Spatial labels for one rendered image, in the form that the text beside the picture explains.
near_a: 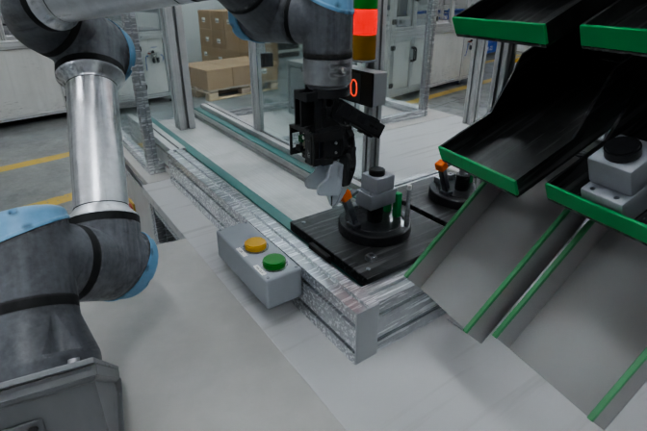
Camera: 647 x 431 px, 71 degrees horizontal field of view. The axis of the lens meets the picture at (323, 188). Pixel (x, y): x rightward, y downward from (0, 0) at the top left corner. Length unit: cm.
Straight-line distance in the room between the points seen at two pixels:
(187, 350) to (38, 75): 534
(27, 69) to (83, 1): 519
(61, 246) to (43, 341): 13
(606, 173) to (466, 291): 26
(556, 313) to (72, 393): 55
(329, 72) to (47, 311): 48
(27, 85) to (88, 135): 513
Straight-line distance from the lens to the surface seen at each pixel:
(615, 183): 50
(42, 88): 602
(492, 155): 61
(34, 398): 57
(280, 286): 78
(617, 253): 65
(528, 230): 67
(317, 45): 68
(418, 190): 107
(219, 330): 84
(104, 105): 89
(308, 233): 87
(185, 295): 93
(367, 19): 98
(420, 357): 79
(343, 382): 74
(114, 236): 78
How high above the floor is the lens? 140
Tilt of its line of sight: 24 degrees down
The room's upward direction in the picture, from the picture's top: straight up
